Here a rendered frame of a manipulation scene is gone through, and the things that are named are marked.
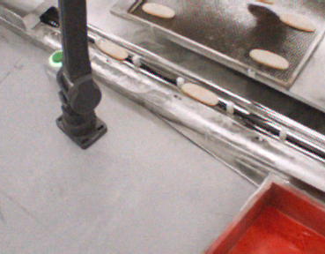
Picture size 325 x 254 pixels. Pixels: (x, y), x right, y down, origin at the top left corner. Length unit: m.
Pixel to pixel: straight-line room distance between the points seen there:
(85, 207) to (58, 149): 0.18
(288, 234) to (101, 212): 0.40
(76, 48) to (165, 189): 0.36
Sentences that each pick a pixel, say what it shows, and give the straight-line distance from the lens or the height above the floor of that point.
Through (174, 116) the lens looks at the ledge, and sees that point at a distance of 1.18.
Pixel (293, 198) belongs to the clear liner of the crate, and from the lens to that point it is 1.00.
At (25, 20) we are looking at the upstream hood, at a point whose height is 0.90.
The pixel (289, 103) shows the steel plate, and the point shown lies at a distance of 1.25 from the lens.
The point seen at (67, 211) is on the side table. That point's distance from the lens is 1.12.
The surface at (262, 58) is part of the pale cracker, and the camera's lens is 1.23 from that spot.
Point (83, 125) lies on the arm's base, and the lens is 1.18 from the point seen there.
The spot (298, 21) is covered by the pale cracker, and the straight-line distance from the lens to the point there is 1.30.
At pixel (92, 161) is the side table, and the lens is 1.17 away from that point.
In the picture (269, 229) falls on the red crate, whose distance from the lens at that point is 1.05.
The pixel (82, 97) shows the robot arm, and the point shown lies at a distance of 1.10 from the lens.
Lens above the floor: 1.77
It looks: 49 degrees down
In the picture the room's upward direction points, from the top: 2 degrees counter-clockwise
